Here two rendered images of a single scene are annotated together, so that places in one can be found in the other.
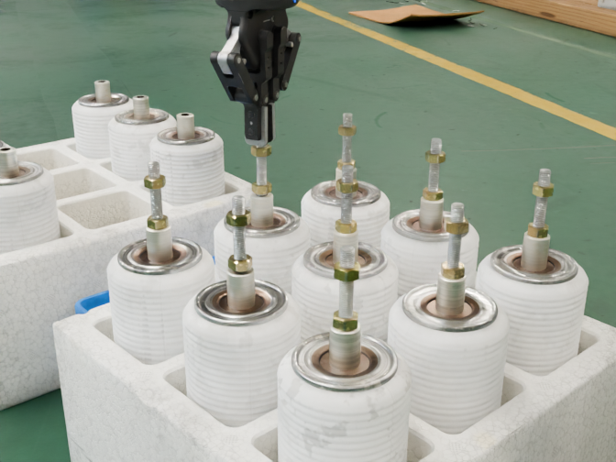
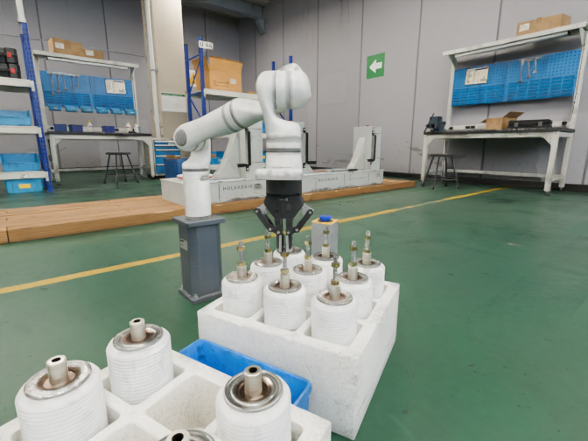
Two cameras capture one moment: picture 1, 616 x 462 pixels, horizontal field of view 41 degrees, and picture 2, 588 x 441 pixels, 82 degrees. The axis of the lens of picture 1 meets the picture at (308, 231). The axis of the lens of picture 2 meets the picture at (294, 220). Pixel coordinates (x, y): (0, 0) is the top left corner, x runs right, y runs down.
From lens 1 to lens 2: 1.20 m
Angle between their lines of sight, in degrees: 102
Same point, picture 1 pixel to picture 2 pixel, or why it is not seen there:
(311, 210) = (256, 284)
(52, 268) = not seen: hidden behind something
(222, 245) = (302, 296)
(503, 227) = (53, 343)
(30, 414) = not seen: outside the picture
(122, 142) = (93, 397)
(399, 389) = not seen: hidden behind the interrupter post
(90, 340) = (360, 342)
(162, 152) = (165, 346)
